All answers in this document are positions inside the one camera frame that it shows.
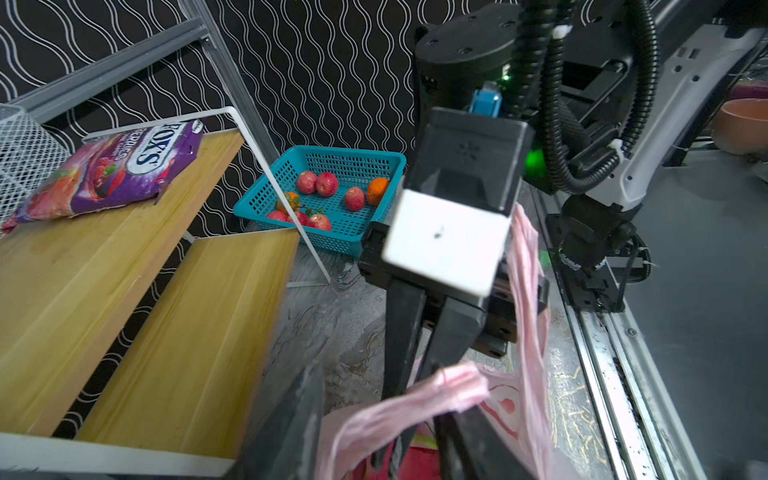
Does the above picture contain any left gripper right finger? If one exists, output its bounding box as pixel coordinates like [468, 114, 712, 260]
[434, 407, 534, 480]

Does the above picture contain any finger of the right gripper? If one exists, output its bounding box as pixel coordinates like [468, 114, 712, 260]
[386, 298, 487, 480]
[370, 284, 428, 472]

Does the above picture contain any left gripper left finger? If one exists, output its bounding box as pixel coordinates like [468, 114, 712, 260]
[225, 362, 324, 479]

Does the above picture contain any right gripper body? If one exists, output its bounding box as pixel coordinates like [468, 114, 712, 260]
[358, 222, 517, 357]

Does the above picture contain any pink plastic grocery bag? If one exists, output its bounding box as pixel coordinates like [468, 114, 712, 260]
[314, 205, 579, 479]

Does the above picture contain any pink dragon fruit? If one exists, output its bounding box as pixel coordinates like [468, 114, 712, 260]
[345, 435, 441, 480]

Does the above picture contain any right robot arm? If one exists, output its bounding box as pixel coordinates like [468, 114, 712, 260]
[360, 1, 767, 479]

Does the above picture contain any orange fruit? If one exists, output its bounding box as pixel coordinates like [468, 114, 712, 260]
[366, 177, 390, 206]

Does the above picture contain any teal plastic fruit basket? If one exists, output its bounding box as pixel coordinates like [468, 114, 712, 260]
[271, 146, 407, 257]

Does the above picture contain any red apple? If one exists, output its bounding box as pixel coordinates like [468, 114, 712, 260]
[315, 172, 339, 198]

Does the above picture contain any wooden two-tier shelf rack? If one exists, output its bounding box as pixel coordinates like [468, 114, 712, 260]
[1, 107, 306, 477]

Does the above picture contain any purple Fox's candy bag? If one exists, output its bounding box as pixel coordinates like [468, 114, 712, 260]
[1, 120, 204, 234]

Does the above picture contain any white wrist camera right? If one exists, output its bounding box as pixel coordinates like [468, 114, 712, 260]
[382, 108, 535, 297]

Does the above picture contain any metal base rail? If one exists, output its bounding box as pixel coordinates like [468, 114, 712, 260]
[532, 191, 705, 479]

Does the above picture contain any white wire wall basket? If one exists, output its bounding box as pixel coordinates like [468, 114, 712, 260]
[0, 104, 70, 222]

